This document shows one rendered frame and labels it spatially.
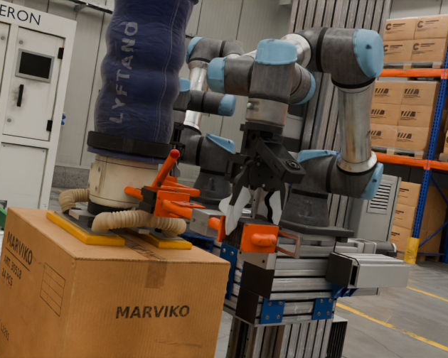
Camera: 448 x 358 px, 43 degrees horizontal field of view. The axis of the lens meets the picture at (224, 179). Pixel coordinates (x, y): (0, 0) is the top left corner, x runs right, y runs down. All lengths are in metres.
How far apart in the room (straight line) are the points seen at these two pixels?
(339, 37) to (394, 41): 8.64
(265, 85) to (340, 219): 1.17
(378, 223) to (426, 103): 7.31
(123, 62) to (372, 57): 0.62
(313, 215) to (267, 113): 0.76
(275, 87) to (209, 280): 0.57
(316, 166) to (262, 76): 0.75
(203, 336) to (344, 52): 0.78
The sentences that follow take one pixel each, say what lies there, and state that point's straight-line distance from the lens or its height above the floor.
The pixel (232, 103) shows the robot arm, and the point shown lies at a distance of 1.98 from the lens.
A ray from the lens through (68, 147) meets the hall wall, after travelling 11.47.
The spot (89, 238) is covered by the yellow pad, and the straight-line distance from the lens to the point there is 1.38.
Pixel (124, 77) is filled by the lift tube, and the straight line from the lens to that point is 1.48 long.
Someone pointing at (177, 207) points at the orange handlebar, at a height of 1.08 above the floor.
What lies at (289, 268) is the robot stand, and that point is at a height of 0.91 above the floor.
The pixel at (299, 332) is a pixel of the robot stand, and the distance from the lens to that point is 2.13.
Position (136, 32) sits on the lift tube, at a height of 1.47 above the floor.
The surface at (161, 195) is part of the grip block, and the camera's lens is 1.30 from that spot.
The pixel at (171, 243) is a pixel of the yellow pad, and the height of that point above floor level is 0.96.
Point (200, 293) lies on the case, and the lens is 1.41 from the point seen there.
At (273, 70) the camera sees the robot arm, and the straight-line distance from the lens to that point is 1.04.
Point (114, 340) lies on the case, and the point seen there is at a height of 0.76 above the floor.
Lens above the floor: 1.22
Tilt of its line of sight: 3 degrees down
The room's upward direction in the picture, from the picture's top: 10 degrees clockwise
